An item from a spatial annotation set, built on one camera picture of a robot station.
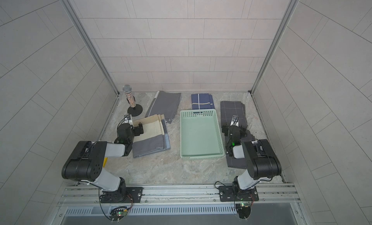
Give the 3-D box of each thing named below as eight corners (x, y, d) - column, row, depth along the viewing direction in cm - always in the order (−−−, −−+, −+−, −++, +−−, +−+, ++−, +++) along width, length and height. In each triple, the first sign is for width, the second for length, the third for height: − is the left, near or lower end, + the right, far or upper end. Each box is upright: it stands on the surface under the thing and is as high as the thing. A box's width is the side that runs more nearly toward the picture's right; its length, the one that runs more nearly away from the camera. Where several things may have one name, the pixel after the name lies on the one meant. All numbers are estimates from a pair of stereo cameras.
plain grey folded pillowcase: (146, 117, 103) (144, 115, 100) (159, 92, 119) (158, 89, 117) (171, 122, 100) (171, 120, 98) (181, 95, 117) (181, 93, 114)
